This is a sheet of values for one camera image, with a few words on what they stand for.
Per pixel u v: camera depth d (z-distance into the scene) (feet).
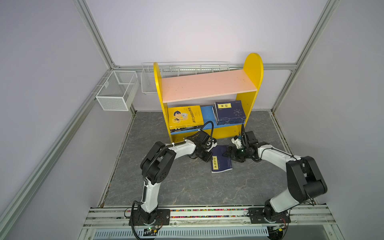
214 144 2.90
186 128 2.96
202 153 2.69
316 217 2.45
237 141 2.85
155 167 1.72
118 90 3.16
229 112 3.02
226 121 3.00
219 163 3.00
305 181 1.49
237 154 2.65
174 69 3.08
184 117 2.98
